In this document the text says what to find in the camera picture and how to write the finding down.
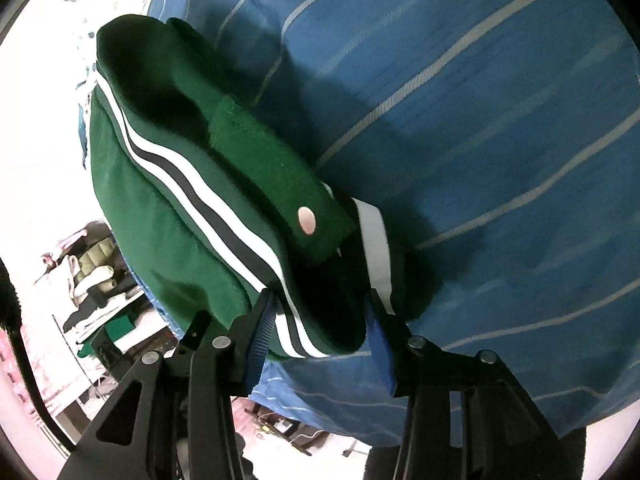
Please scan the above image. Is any black cable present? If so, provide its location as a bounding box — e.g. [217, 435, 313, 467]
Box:
[0, 259, 73, 457]

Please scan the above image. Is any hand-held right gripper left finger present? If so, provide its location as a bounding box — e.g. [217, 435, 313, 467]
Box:
[56, 291, 279, 480]

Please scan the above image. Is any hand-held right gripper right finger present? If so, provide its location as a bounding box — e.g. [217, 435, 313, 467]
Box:
[365, 296, 567, 480]

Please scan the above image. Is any blue plaid bed sheet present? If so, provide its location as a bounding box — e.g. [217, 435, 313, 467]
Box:
[132, 0, 640, 449]

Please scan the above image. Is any pile of folded clothes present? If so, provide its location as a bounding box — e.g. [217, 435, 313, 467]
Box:
[35, 219, 148, 361]

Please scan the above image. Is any green and cream jacket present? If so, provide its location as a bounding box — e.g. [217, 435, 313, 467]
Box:
[87, 14, 444, 362]

